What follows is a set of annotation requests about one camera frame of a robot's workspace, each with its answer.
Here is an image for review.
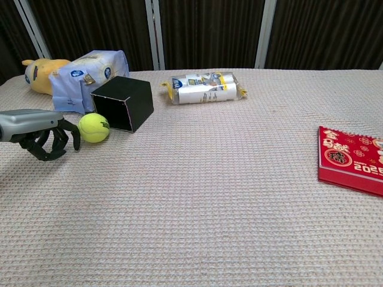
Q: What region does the yellow tennis ball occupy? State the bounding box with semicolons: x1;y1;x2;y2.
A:
78;112;111;144

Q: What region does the blue white snack bag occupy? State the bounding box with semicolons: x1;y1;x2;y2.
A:
48;50;130;115

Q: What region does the white partition frame post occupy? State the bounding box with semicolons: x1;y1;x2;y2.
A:
255;0;276;69
13;0;52;60
144;0;166;71

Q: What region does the red 2026 desk calendar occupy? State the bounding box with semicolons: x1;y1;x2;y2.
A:
317;126;383;197

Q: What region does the beige woven tablecloth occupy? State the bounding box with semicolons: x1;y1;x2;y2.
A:
0;69;383;287

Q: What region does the yellow plush toy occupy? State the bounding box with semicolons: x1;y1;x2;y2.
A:
22;59;72;96

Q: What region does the dark partition panel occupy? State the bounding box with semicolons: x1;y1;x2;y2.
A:
0;0;41;86
158;0;266;71
265;0;383;71
28;0;155;72

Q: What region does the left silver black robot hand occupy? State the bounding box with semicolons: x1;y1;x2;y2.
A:
0;109;81;162

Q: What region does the black open cardboard box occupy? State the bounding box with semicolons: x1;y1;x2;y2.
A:
90;75;154;133

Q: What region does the clear pack of bag rolls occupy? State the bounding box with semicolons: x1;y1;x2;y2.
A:
160;71;248;105

